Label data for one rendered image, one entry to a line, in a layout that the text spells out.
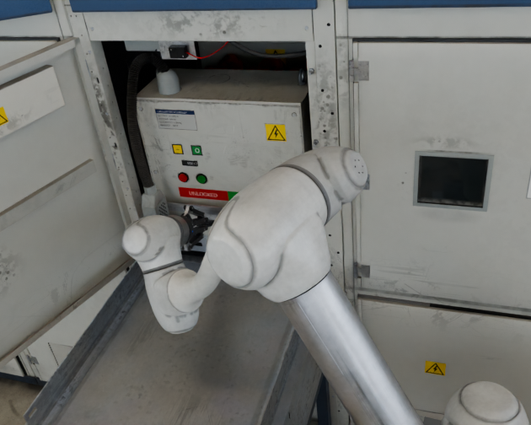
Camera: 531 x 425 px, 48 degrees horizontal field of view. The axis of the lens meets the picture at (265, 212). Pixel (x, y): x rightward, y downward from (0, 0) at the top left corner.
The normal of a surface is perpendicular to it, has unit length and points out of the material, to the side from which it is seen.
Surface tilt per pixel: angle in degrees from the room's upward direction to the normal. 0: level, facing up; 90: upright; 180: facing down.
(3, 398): 0
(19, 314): 90
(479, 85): 90
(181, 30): 90
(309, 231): 62
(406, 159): 90
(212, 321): 0
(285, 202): 38
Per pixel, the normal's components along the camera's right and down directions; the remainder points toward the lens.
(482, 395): -0.04, -0.89
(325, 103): -0.29, 0.57
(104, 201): 0.81, 0.26
